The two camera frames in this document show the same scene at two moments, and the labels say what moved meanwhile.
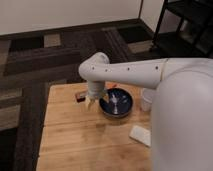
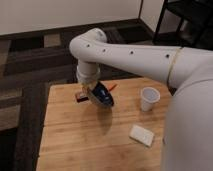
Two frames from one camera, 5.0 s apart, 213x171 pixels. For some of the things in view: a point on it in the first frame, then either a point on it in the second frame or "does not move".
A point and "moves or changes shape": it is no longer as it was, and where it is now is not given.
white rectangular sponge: (141, 135) does not move
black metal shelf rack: (194, 35) does not move
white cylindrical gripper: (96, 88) → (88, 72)
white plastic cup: (147, 98) does not move
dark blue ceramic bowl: (115, 102) moves or changes shape
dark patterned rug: (31, 61) does not move
